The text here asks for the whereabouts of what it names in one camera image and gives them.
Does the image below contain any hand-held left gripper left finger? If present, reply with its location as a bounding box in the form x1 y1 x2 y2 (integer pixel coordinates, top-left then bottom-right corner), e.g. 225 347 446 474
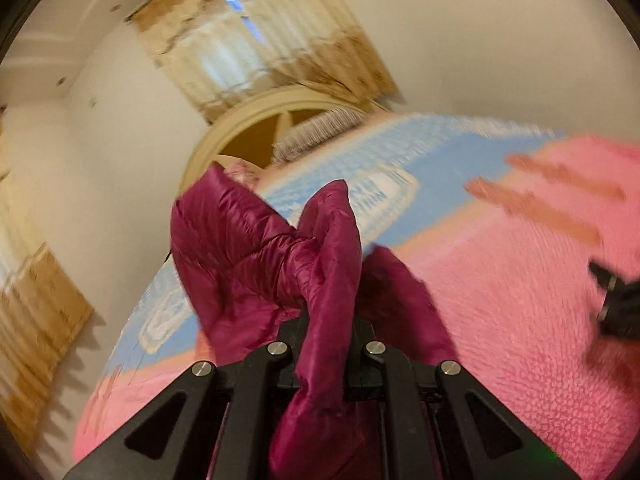
62 307 310 480

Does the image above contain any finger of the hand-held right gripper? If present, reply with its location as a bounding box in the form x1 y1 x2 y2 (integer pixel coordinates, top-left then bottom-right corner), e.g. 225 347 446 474
588 260 640 342

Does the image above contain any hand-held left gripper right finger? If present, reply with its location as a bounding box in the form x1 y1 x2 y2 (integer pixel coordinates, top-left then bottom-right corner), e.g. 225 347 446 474
345 316 582 480

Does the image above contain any magenta puffer jacket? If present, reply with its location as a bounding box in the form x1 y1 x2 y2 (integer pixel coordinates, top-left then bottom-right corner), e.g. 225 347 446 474
170 164 458 480

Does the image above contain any blue and pink printed blanket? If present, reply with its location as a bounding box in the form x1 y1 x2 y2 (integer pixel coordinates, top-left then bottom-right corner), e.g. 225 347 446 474
72 111 640 480

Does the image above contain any pink pillow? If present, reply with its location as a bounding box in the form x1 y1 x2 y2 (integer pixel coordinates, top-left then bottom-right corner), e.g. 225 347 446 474
220 157 262 192

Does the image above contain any striped pillow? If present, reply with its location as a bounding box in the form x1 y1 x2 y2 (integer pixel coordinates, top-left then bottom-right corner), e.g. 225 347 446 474
272 109 372 163

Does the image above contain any cream arched bed headboard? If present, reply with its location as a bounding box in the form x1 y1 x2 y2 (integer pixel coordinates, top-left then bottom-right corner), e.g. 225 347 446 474
179 85 387 197

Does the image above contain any beige patterned window curtain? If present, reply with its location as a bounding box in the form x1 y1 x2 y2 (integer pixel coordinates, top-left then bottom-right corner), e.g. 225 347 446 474
126 0 399 123

